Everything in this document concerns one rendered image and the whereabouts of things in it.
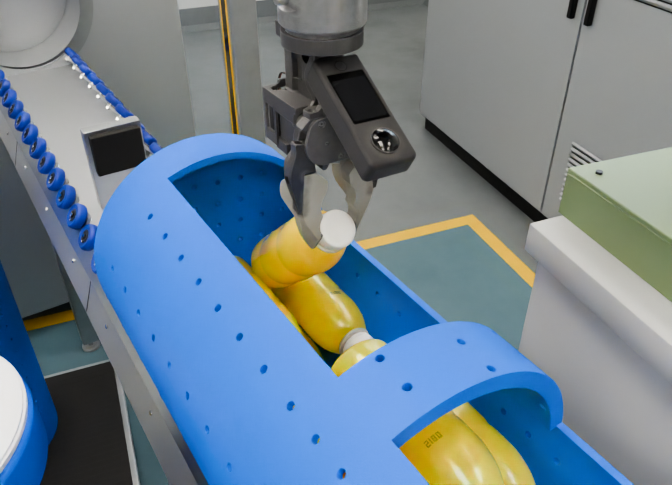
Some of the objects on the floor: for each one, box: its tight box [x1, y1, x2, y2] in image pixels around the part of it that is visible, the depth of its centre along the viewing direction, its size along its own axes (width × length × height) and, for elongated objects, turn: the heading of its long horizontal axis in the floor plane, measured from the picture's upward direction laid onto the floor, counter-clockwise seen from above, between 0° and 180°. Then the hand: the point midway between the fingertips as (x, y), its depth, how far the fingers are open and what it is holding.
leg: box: [49, 237, 100, 352], centre depth 203 cm, size 6×6×63 cm
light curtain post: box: [216, 0, 266, 144], centre depth 152 cm, size 6×6×170 cm
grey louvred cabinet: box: [420, 0, 672, 222], centre depth 243 cm, size 54×215×145 cm, turn 22°
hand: (336, 233), depth 65 cm, fingers closed on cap, 4 cm apart
